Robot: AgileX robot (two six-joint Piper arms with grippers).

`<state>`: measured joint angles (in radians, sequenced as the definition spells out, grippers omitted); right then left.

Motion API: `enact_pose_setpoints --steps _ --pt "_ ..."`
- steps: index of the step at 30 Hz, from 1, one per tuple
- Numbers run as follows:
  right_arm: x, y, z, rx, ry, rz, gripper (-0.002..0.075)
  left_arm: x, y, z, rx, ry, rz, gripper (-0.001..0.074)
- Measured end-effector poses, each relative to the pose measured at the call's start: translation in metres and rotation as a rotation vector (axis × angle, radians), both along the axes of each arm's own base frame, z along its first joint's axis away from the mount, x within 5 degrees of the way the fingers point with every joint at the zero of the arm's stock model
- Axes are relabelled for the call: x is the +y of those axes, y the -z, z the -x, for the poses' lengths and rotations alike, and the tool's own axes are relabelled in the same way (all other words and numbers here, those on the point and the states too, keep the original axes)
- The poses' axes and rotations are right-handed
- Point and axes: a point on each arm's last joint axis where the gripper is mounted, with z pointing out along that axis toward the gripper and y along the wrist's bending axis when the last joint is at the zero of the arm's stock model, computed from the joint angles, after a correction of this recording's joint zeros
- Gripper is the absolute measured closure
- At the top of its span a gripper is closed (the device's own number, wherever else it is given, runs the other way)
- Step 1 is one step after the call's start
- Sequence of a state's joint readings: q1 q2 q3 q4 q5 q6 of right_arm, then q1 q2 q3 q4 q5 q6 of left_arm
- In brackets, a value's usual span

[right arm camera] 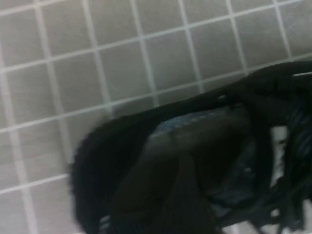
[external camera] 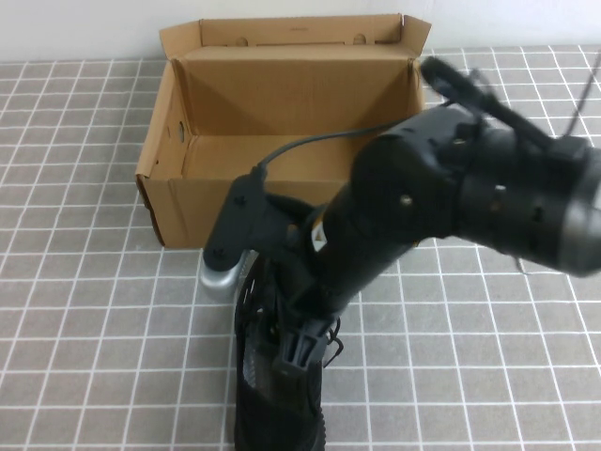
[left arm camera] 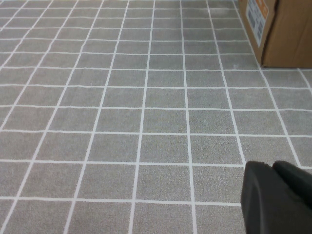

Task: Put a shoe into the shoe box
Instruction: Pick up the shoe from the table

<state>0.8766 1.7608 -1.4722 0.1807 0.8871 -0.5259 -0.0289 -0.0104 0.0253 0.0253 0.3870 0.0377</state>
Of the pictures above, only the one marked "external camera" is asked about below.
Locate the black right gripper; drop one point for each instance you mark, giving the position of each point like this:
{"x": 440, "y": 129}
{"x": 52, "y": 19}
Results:
{"x": 347, "y": 263}

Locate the black knit sneaker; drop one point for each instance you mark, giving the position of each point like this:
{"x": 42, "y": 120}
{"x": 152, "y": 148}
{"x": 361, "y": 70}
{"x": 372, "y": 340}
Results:
{"x": 277, "y": 413}

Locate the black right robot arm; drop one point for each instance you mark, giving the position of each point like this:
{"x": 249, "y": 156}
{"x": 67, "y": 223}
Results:
{"x": 516, "y": 211}

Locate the brown cardboard shoe box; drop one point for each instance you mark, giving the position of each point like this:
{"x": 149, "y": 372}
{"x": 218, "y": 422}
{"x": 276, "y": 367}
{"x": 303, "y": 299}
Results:
{"x": 188, "y": 206}

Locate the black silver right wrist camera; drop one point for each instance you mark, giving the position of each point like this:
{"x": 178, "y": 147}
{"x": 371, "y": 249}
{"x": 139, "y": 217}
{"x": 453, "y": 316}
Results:
{"x": 235, "y": 221}

